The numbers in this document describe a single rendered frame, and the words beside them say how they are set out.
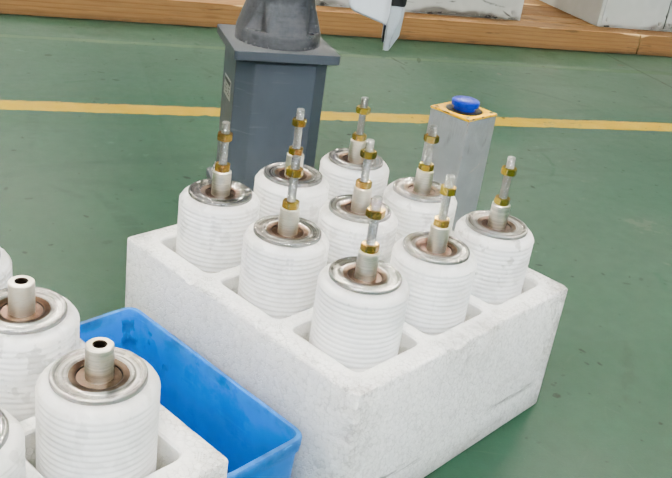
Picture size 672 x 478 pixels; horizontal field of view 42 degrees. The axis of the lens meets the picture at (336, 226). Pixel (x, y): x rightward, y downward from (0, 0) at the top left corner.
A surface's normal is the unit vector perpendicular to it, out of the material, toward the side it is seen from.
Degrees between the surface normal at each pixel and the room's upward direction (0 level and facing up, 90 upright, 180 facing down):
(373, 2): 85
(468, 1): 90
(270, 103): 90
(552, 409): 0
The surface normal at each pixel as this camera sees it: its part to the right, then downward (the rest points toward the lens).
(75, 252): 0.13, -0.90
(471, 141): 0.71, 0.38
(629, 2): 0.28, 0.44
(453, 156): -0.69, 0.22
